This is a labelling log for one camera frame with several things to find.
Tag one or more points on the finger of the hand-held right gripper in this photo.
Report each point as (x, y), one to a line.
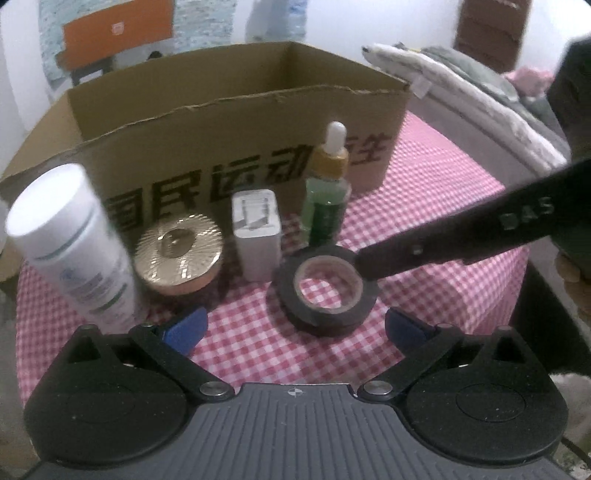
(406, 254)

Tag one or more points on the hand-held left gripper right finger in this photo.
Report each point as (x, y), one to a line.
(406, 330)

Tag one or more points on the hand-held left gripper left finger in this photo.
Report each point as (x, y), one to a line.
(184, 328)

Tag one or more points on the gold-lidded cosmetic jar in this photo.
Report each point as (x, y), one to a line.
(178, 258)

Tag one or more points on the green dropper bottle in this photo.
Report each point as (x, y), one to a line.
(325, 203)

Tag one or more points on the white charger plug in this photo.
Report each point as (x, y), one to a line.
(256, 249)

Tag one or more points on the black tape roll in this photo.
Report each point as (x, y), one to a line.
(288, 295)

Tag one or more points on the white plastic bottle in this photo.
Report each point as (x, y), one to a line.
(69, 240)

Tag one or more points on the brown cardboard box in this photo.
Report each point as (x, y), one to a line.
(184, 83)

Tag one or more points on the pink checkered tablecloth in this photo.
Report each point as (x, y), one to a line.
(438, 194)

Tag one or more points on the grey sofa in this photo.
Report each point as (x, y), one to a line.
(461, 134)

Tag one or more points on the pink plush cloth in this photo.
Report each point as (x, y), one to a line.
(528, 81)

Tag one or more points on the folded blankets pile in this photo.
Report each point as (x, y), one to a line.
(461, 87)

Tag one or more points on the grey-green blanket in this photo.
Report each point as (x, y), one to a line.
(485, 74)

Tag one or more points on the brown wooden cabinet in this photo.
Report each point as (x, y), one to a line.
(494, 32)

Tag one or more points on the blue water jug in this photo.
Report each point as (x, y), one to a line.
(291, 18)

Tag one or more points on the white water dispenser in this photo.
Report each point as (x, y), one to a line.
(258, 23)

